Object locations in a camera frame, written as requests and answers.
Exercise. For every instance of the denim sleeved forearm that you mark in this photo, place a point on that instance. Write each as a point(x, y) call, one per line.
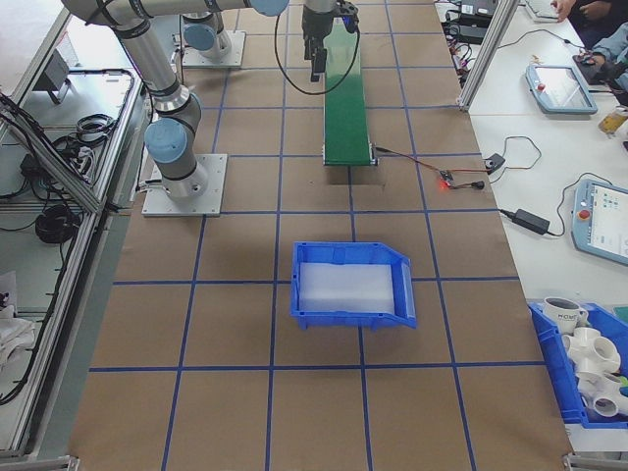
point(613, 46)

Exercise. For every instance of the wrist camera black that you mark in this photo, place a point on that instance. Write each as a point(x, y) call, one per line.
point(347, 19)

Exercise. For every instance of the white printed mug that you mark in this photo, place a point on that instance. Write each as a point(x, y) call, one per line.
point(559, 314)

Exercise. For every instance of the white square base plate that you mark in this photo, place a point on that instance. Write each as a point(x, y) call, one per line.
point(211, 196)
point(236, 49)

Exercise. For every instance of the white tray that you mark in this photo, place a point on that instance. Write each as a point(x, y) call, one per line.
point(539, 10)

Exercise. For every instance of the grey metal box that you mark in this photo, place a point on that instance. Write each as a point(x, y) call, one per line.
point(51, 76)

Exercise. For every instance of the small black box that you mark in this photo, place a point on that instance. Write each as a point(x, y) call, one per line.
point(494, 162)

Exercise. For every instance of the white PVC pipe fitting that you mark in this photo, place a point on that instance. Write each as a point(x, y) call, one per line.
point(591, 346)
point(601, 397)

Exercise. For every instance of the small green item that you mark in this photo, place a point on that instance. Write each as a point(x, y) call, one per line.
point(624, 387)

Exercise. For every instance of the black joystick controller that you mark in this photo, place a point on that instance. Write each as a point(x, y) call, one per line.
point(593, 71)

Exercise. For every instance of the flat black device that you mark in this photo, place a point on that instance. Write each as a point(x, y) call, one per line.
point(466, 32)

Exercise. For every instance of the white cloth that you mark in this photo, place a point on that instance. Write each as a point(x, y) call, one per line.
point(12, 333)

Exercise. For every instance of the person in dark clothing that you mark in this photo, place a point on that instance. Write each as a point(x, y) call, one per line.
point(603, 19)

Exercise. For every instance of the white side table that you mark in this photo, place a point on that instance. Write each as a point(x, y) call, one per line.
point(539, 275)

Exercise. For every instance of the blue open-front bin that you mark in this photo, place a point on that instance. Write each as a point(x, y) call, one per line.
point(353, 321)

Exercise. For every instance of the black barrel plug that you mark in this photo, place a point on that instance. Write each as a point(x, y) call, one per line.
point(476, 185)

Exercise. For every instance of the aluminium profile post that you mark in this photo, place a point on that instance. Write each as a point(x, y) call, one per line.
point(483, 54)

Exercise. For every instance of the small circuit board red light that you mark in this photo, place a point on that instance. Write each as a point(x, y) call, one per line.
point(446, 175)

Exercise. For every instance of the large blue storage bin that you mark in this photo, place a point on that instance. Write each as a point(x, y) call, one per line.
point(559, 382)

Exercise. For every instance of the yellow drink container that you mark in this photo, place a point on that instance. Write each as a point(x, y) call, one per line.
point(613, 122)

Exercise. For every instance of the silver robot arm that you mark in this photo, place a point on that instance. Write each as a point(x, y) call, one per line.
point(147, 59)
point(201, 36)

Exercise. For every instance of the grey teach pendant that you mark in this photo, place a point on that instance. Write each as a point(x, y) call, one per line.
point(559, 88)
point(603, 221)

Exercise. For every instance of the black device with label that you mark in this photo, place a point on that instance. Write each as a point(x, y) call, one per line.
point(476, 6)

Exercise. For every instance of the black power adapter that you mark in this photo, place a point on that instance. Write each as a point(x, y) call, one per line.
point(531, 221)

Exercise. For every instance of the green conveyor belt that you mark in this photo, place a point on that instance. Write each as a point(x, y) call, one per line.
point(346, 122)

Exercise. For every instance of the teal flat item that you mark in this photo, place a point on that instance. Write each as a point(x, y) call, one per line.
point(621, 312)

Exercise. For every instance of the V-shaped aluminium frame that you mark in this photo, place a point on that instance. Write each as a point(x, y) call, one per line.
point(59, 169)

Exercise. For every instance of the small black power brick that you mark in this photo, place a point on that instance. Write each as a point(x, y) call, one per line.
point(29, 164)

